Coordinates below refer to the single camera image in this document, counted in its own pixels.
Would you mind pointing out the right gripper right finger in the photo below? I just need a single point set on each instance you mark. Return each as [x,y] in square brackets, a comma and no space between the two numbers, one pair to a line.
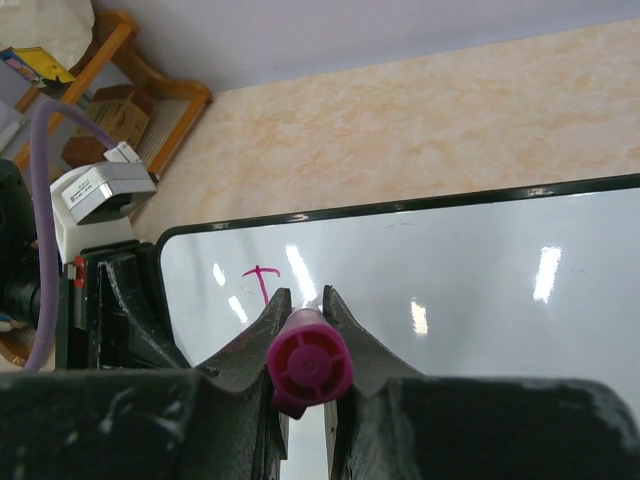
[397,423]

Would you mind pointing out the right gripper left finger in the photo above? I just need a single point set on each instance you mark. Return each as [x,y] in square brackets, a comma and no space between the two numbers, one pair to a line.
[213,421]

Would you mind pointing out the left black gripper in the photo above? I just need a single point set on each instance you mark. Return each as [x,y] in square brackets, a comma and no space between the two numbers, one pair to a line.
[112,311]

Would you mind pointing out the white whiteboard black frame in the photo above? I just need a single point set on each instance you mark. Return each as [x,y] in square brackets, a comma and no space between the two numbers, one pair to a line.
[522,283]

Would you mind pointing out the brown box on shelf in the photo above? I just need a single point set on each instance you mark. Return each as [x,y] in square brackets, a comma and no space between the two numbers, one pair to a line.
[122,111]

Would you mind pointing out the orange wooden shelf rack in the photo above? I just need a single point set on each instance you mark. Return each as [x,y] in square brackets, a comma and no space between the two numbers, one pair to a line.
[177,106]

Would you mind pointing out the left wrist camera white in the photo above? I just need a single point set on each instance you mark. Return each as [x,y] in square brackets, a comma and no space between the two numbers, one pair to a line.
[92,203]

